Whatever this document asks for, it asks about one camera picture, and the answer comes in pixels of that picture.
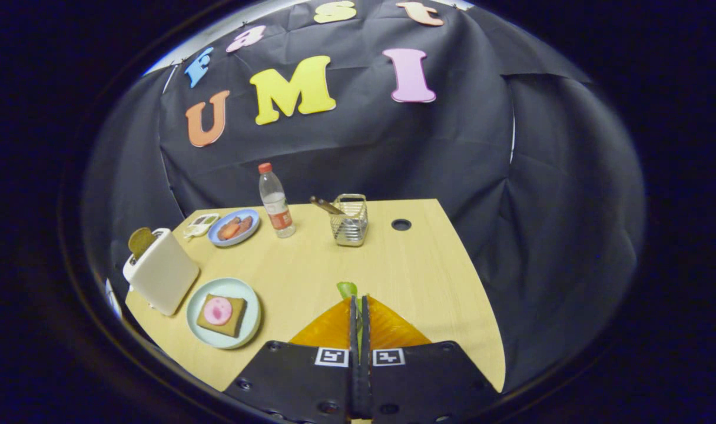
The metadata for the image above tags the white toaster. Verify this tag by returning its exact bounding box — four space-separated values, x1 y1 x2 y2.
122 228 200 316

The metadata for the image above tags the white flat panel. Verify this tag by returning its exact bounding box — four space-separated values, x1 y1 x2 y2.
105 280 123 319

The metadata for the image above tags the black backdrop cloth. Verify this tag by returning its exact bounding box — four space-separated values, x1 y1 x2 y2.
81 0 647 392

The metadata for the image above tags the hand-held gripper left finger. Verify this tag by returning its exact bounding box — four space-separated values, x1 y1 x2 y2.
223 294 359 424

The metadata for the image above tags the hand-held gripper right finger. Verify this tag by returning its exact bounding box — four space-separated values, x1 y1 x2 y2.
361 294 503 424

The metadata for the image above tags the clear water bottle red cap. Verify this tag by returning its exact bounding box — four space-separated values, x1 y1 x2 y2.
258 163 296 239

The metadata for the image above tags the pink ham slice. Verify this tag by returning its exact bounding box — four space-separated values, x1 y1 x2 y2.
203 297 233 326

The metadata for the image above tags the wooden handled utensil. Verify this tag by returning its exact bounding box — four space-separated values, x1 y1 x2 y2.
310 196 347 216

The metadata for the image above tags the white seasoning tray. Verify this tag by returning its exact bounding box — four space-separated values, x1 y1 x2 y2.
183 213 220 239

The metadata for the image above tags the blue plate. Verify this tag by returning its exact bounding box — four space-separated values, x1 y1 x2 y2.
207 208 261 247

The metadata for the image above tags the square bread slice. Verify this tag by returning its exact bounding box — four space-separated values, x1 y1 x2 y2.
196 294 248 338

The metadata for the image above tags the brown toast slice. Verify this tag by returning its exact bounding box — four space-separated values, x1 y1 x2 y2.
128 227 157 260

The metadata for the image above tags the green lettuce leaf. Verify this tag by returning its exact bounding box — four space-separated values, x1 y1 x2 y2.
336 281 359 319

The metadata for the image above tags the metal wire basket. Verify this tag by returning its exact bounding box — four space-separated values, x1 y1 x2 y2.
330 194 369 247

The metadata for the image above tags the light green plate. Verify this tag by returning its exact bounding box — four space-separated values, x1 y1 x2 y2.
186 277 261 349

